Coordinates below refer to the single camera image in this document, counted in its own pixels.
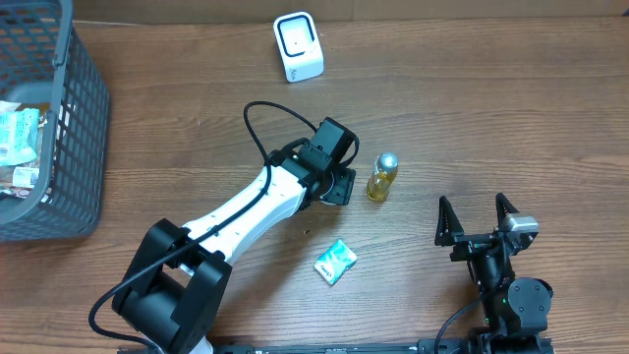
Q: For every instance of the white green snack package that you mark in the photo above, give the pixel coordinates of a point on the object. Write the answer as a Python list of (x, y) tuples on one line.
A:
[(19, 130)]

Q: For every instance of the brown labelled food package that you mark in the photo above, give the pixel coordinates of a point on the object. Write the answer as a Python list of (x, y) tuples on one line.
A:
[(18, 181)]

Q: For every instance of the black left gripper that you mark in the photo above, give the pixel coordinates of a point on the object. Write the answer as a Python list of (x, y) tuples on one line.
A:
[(341, 188)]

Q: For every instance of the white barcode scanner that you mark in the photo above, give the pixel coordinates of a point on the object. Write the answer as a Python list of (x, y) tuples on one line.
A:
[(299, 46)]

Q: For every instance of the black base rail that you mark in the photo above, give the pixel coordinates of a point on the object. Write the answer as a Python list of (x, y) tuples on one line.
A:
[(423, 346)]

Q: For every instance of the grey plastic mesh basket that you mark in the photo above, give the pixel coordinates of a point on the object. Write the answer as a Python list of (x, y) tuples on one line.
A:
[(43, 60)]

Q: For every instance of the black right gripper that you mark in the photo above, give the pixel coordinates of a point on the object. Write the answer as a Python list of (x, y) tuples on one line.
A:
[(449, 228)]

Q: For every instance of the teal tissue pack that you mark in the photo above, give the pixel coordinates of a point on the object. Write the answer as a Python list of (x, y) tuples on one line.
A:
[(334, 262)]

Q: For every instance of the yellow oil bottle silver cap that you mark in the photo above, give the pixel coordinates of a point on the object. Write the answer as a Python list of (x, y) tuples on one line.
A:
[(385, 169)]

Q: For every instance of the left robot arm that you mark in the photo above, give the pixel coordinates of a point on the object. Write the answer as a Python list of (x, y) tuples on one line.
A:
[(177, 278)]

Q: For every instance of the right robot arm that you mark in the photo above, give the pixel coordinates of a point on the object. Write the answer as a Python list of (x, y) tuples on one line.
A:
[(515, 308)]

